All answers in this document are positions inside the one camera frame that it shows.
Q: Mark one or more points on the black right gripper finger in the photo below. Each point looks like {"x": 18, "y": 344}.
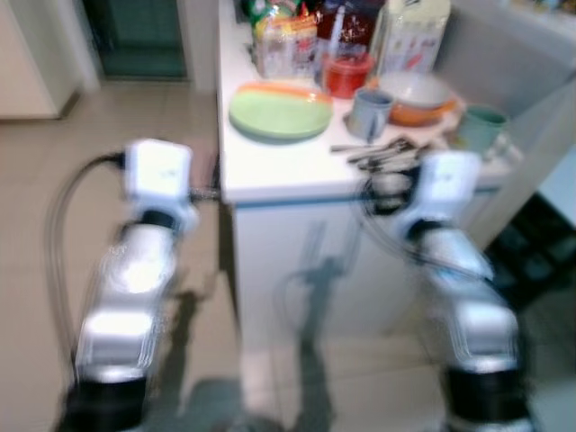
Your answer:
{"x": 407, "y": 153}
{"x": 373, "y": 158}

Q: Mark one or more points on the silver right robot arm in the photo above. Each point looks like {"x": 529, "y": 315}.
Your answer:
{"x": 468, "y": 315}

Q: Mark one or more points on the silver metal cutlery piece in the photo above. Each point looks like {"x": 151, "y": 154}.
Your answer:
{"x": 344, "y": 147}

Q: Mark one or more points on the grey blue mug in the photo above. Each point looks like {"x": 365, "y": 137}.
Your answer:
{"x": 369, "y": 114}

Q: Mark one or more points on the white and orange bowl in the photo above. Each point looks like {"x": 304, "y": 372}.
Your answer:
{"x": 418, "y": 99}

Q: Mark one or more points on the green mug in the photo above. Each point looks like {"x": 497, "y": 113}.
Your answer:
{"x": 481, "y": 130}

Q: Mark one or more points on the red plastic cup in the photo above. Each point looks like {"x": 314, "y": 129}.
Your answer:
{"x": 346, "y": 76}

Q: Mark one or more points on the green plate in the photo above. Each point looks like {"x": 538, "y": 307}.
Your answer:
{"x": 281, "y": 115}

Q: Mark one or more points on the white counter cabinet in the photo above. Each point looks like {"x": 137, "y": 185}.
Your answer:
{"x": 279, "y": 261}

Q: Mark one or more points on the orange plate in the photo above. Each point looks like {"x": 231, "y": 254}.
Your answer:
{"x": 288, "y": 89}

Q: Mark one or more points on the white food package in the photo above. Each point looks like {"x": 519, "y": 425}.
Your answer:
{"x": 414, "y": 34}

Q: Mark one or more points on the dark red food bag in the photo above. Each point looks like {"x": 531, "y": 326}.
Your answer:
{"x": 346, "y": 25}

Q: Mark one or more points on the clear snack bag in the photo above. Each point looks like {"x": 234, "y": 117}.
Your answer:
{"x": 286, "y": 47}

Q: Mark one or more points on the black plastic crate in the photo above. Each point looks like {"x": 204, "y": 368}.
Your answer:
{"x": 535, "y": 247}

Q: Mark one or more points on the dark green door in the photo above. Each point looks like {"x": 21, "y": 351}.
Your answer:
{"x": 135, "y": 36}

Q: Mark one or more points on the green food packet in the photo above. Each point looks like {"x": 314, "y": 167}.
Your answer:
{"x": 270, "y": 9}

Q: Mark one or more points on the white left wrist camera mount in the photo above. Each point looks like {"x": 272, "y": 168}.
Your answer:
{"x": 157, "y": 175}

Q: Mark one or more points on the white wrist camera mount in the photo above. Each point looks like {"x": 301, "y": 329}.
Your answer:
{"x": 445, "y": 189}
{"x": 157, "y": 175}

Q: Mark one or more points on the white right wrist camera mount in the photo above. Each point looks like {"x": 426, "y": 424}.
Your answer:
{"x": 445, "y": 189}

